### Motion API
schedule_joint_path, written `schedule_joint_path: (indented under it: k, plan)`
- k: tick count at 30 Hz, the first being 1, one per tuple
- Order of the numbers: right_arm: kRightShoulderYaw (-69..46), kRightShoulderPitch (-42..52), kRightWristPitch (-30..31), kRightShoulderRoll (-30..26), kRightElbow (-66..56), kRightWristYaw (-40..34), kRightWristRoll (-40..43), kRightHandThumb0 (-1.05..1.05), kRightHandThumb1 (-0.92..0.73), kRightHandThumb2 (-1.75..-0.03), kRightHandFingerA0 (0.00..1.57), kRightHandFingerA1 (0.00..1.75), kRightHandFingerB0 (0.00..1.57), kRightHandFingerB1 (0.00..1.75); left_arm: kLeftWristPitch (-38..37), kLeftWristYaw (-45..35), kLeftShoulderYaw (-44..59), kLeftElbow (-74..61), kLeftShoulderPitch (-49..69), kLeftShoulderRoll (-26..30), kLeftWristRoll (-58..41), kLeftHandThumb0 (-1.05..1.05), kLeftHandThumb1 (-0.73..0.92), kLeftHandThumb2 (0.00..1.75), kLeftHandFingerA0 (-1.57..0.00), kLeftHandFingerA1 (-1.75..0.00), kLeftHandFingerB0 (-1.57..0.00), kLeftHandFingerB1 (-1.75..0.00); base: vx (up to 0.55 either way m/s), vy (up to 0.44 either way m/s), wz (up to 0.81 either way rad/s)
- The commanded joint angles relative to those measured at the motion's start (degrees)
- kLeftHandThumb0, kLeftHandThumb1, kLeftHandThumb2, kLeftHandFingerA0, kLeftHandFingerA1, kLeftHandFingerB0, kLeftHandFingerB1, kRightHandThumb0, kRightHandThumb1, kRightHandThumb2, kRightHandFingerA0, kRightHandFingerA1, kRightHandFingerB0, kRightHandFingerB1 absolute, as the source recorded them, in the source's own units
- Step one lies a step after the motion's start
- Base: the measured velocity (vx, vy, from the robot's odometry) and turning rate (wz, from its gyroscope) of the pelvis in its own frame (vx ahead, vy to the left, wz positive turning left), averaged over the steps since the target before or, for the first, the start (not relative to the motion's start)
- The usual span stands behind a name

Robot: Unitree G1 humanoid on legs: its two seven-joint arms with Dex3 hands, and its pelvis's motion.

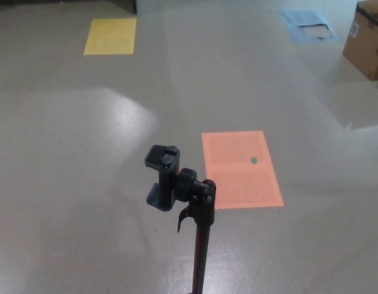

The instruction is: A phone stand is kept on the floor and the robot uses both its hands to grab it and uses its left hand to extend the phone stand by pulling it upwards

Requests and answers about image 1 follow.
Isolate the black phone stand tripod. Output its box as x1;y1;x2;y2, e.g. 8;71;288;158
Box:
144;144;217;294

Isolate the brown cardboard box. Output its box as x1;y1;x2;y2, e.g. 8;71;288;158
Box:
342;0;378;81

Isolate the yellow paper sheet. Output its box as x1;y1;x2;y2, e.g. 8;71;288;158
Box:
83;18;137;56

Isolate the orange paper sheet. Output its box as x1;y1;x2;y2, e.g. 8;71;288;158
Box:
201;130;285;211

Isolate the torn blue sheet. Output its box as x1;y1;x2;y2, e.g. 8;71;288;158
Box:
278;9;341;44

